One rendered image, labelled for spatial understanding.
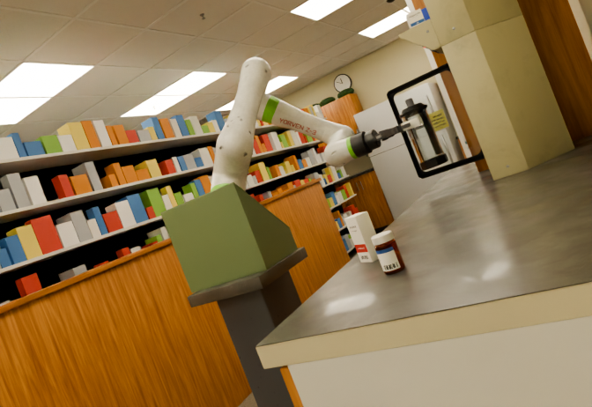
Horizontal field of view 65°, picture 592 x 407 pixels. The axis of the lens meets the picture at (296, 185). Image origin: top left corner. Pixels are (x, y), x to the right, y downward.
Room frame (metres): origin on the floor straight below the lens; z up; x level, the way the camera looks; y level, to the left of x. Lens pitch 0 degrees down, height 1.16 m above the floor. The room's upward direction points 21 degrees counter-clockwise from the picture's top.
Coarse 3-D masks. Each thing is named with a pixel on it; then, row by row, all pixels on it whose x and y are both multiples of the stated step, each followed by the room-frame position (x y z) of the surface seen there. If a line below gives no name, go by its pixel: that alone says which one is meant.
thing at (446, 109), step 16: (432, 80) 1.87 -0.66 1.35; (448, 80) 1.84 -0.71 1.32; (400, 96) 1.96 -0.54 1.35; (416, 96) 1.92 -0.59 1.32; (432, 96) 1.88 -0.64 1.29; (448, 96) 1.85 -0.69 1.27; (400, 112) 1.97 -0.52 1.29; (432, 112) 1.90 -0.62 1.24; (448, 112) 1.86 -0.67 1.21; (464, 112) 1.83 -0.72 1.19; (448, 128) 1.87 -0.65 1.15; (464, 128) 1.84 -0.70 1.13; (448, 144) 1.89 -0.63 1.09; (464, 144) 1.85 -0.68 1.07; (448, 160) 1.90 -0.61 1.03
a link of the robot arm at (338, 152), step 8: (336, 136) 1.95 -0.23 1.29; (344, 136) 1.95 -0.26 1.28; (328, 144) 1.91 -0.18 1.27; (336, 144) 1.88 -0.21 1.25; (344, 144) 1.86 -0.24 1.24; (328, 152) 1.89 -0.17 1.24; (336, 152) 1.87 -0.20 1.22; (344, 152) 1.86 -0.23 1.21; (352, 152) 1.85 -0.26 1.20; (328, 160) 1.90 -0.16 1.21; (336, 160) 1.88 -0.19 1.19; (344, 160) 1.88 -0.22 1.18
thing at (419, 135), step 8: (416, 112) 1.71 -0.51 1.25; (424, 112) 1.72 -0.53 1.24; (408, 120) 1.73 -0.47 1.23; (424, 120) 1.71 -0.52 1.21; (416, 128) 1.72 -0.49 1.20; (424, 128) 1.71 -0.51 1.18; (432, 128) 1.72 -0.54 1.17; (416, 136) 1.73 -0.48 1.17; (424, 136) 1.71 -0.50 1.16; (432, 136) 1.71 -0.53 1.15; (416, 144) 1.74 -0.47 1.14; (424, 144) 1.72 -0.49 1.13; (432, 144) 1.71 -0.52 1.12; (440, 144) 1.74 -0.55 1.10; (424, 152) 1.72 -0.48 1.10; (432, 152) 1.71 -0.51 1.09; (440, 152) 1.72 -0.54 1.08; (424, 160) 1.73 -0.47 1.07
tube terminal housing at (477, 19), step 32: (448, 0) 1.50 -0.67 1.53; (480, 0) 1.50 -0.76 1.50; (512, 0) 1.53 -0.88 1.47; (448, 32) 1.51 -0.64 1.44; (480, 32) 1.48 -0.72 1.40; (512, 32) 1.51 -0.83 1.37; (448, 64) 1.53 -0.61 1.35; (480, 64) 1.49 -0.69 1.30; (512, 64) 1.50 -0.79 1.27; (480, 96) 1.50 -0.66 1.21; (512, 96) 1.49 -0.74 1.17; (544, 96) 1.52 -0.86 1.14; (480, 128) 1.52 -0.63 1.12; (512, 128) 1.48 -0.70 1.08; (544, 128) 1.51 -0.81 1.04; (512, 160) 1.50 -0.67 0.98; (544, 160) 1.50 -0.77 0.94
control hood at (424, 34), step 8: (424, 24) 1.54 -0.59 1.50; (432, 24) 1.53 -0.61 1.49; (408, 32) 1.57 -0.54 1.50; (416, 32) 1.56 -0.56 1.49; (424, 32) 1.55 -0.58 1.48; (432, 32) 1.54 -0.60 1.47; (408, 40) 1.58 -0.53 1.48; (416, 40) 1.56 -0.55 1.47; (424, 40) 1.55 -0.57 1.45; (432, 40) 1.54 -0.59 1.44; (432, 48) 1.55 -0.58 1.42; (440, 48) 1.57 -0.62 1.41
